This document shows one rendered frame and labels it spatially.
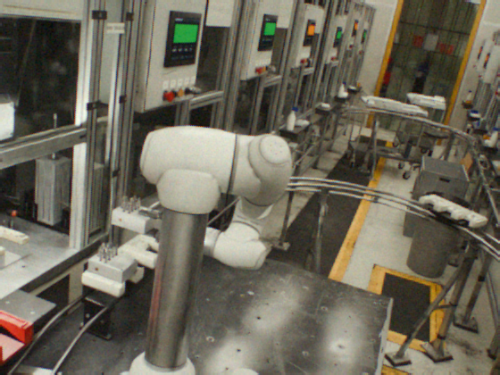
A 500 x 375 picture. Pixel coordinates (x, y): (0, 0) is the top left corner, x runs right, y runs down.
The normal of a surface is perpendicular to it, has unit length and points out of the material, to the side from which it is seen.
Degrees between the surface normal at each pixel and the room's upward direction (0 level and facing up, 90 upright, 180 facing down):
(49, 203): 90
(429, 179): 91
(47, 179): 90
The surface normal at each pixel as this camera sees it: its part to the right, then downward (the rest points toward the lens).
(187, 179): 0.03, 0.29
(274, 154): 0.31, -0.40
